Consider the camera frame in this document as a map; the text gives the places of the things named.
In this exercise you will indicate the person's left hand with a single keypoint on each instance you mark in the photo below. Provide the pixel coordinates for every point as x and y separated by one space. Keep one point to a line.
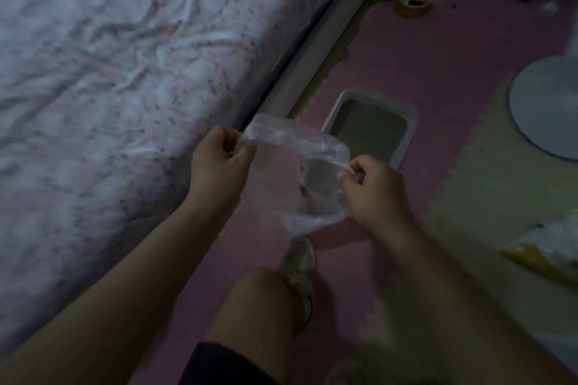
219 172

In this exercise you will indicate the person's left forearm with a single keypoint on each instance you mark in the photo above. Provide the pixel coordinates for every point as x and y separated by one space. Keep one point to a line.
113 299

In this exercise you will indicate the white cat litter tray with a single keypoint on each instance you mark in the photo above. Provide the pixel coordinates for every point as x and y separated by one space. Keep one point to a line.
402 118

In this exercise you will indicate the white plastic bag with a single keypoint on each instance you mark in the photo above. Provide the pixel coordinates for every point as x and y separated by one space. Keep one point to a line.
551 240

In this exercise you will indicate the black shorts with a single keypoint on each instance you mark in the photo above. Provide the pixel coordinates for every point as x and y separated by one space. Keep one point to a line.
221 366

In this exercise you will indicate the mattress with pink floral sheet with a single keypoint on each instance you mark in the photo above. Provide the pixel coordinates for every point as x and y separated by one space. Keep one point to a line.
113 105

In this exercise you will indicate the white standing fan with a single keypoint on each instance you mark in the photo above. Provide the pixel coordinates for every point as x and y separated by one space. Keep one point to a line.
546 105

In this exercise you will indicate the pink foam floor mat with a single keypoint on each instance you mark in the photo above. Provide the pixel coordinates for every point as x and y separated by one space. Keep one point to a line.
429 60

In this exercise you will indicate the clear plastic bag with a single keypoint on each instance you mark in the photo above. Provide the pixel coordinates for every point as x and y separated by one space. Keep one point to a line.
293 181

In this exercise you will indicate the person's right hand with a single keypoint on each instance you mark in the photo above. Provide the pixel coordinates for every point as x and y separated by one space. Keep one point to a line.
375 199

